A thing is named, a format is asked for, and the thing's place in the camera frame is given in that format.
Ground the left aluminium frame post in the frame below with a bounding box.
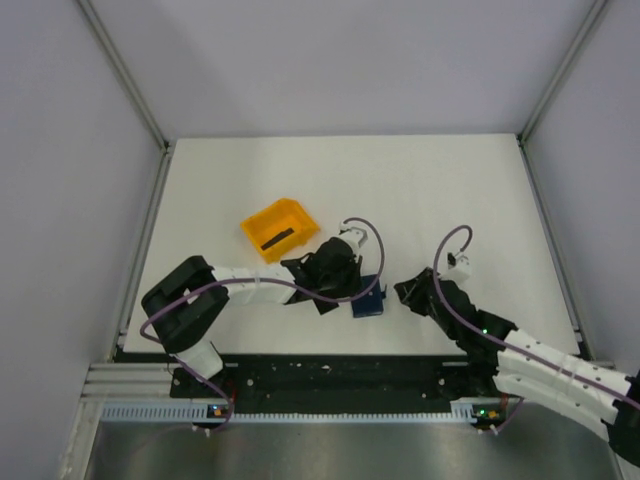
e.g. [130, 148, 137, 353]
[74, 0, 170, 152]

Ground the purple cable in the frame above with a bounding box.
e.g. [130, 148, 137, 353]
[432, 226, 640, 434]
[139, 216, 387, 434]

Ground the grey cable duct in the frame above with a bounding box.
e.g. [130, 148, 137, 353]
[100, 402, 501, 425]

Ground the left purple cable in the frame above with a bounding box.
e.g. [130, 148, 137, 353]
[139, 216, 387, 434]

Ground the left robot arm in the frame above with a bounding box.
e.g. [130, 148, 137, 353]
[141, 231, 365, 397]

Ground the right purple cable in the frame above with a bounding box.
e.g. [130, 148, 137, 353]
[432, 226, 640, 434]

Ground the yellow plastic bin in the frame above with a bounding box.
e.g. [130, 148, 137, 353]
[240, 198, 320, 263]

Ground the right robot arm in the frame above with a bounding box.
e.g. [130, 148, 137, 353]
[394, 267, 639, 466]

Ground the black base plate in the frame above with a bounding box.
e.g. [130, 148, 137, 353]
[169, 352, 529, 414]

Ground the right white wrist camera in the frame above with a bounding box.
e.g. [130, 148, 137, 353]
[444, 251, 472, 284]

